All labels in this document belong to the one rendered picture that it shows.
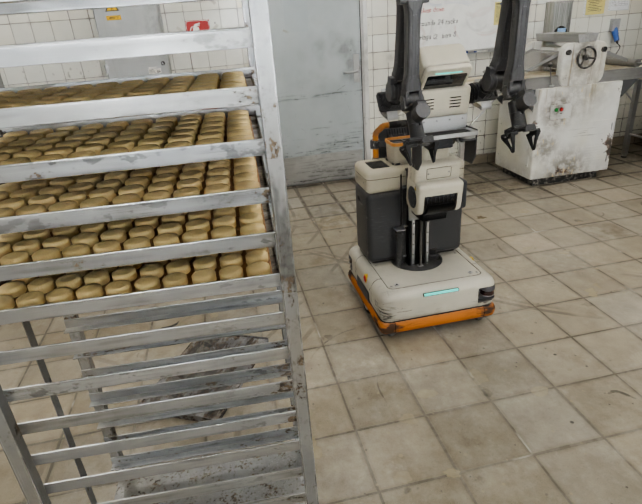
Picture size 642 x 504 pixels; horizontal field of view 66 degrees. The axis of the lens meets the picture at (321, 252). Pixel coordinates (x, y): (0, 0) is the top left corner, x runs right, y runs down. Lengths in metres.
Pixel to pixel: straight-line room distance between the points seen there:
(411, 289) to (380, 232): 0.36
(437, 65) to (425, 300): 1.10
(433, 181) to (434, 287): 0.54
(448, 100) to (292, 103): 2.78
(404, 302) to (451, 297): 0.25
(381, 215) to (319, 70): 2.54
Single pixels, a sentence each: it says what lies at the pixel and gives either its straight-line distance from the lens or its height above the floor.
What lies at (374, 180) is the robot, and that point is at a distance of 2.56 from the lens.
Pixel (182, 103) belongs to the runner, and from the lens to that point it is 0.91.
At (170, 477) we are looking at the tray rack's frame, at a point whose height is 0.15.
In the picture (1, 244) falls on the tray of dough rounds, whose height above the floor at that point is 1.15.
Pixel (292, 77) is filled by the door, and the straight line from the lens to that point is 4.89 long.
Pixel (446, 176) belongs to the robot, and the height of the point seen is 0.82.
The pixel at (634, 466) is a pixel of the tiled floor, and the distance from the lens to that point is 2.24.
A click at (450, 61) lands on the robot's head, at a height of 1.33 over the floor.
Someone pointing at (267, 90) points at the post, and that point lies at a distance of 0.87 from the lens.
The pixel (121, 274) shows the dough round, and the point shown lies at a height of 1.06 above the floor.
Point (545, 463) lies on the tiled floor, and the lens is 2.14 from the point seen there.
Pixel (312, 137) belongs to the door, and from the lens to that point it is 5.01.
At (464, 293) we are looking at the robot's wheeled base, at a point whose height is 0.22.
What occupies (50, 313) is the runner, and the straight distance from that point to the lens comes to 1.09.
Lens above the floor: 1.52
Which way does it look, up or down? 25 degrees down
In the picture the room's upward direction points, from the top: 4 degrees counter-clockwise
